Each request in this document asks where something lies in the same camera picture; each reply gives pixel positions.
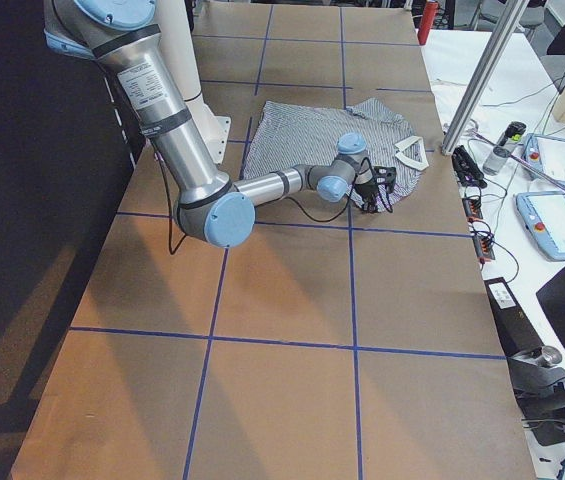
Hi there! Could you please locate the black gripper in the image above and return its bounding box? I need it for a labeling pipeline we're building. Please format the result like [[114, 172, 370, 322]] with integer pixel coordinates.
[[354, 166, 396, 213]]

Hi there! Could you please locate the striped polo shirt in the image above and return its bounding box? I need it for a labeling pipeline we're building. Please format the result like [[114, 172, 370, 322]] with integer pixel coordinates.
[[243, 98, 429, 212]]

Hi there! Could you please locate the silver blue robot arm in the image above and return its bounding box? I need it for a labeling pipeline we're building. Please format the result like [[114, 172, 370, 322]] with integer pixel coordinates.
[[44, 1, 388, 248]]

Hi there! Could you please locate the black clamp tool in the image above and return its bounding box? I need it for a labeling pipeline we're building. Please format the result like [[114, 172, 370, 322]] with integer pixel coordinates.
[[451, 145, 487, 188]]

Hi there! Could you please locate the upper blue teach pendant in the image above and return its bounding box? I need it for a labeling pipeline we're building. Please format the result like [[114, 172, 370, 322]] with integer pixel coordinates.
[[523, 134, 565, 186]]

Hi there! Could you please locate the blue teach pendant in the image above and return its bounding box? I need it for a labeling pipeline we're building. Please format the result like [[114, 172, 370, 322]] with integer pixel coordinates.
[[515, 191, 565, 261], [523, 134, 565, 186]]

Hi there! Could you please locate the lower blue teach pendant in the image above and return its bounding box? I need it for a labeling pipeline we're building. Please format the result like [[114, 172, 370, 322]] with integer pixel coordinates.
[[515, 191, 565, 261]]

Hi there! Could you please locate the black box with label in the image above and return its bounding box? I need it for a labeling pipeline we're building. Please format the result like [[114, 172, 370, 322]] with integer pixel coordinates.
[[484, 277, 544, 357]]

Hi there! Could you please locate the red bottle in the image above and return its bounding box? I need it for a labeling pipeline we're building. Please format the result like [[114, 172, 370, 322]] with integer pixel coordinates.
[[417, 0, 439, 46]]

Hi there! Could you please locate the aluminium frame post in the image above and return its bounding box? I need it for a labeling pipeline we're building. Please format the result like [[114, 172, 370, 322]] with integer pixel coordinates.
[[441, 0, 529, 156]]

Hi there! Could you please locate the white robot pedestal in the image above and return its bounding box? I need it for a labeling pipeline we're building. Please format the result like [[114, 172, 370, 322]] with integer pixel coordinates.
[[154, 0, 231, 165]]

